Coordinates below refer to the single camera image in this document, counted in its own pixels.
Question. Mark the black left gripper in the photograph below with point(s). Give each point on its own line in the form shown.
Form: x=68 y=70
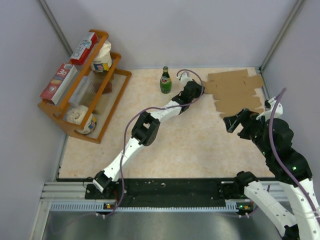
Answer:
x=199 y=88

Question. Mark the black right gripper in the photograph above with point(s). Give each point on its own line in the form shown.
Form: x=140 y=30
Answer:
x=246 y=118

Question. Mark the brown cardboard box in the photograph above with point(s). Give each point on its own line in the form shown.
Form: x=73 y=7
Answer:
x=234 y=91

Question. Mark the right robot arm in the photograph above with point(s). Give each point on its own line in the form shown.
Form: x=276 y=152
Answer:
x=273 y=138

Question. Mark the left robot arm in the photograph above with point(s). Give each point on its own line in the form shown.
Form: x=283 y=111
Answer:
x=145 y=130

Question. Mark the red white box upper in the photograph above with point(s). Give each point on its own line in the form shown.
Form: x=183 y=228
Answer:
x=84 y=48

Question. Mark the red white box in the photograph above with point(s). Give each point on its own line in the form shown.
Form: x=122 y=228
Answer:
x=59 y=83
x=84 y=48

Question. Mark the red white box lower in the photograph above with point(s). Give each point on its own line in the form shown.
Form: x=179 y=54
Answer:
x=59 y=83

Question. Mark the green glass bottle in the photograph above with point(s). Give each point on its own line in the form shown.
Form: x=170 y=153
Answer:
x=165 y=81

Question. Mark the orange wooden rack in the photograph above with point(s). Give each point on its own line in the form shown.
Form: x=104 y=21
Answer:
x=99 y=91

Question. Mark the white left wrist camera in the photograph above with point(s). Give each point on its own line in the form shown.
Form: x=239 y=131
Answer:
x=184 y=78

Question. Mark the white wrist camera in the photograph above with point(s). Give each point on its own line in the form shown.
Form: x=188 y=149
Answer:
x=270 y=105
x=184 y=78

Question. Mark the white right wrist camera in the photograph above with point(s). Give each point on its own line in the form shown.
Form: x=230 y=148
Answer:
x=270 y=105

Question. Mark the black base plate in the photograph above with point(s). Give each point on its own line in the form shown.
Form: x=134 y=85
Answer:
x=167 y=192

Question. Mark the grey cable duct rail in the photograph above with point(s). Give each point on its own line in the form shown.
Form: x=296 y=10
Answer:
x=70 y=196

